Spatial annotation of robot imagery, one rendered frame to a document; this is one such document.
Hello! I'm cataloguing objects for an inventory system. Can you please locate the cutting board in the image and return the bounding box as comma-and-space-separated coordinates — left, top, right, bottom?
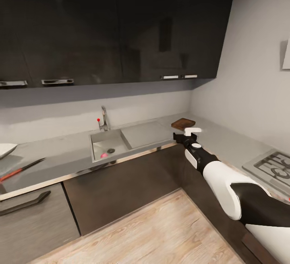
171, 118, 195, 130

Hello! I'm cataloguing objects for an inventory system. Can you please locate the parer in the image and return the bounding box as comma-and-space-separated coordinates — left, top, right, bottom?
0, 158, 44, 182

